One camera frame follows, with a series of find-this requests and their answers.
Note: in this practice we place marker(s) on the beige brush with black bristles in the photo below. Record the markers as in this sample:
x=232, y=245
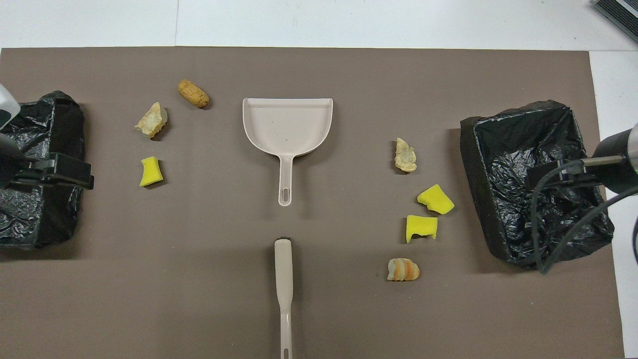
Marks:
x=283, y=279

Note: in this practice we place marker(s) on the brown table mat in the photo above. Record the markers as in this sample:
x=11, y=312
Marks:
x=319, y=309

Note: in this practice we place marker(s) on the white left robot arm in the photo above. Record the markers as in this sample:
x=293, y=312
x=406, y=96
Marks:
x=5, y=105

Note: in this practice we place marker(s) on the dark ribbed device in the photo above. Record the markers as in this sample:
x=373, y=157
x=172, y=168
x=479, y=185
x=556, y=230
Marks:
x=618, y=12

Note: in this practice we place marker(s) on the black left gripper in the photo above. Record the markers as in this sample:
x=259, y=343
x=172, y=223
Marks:
x=70, y=169

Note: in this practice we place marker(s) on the pale striped bread chunk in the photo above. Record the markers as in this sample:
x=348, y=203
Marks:
x=151, y=120

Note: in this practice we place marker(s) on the brown bread roll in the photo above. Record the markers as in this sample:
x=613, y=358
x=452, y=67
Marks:
x=193, y=93

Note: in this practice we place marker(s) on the beige plastic dustpan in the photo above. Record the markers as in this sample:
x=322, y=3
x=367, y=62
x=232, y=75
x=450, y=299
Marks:
x=286, y=124

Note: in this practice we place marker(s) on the orange striped croissant piece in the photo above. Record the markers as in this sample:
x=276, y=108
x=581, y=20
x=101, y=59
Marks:
x=402, y=269

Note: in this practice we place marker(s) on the yellow sponge piece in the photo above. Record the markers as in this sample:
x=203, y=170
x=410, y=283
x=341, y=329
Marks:
x=435, y=199
x=421, y=227
x=150, y=171

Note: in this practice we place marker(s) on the bin lined with black bag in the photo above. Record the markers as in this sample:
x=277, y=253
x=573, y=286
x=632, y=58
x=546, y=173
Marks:
x=60, y=214
x=503, y=164

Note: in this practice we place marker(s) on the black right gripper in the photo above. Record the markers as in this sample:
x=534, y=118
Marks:
x=563, y=175

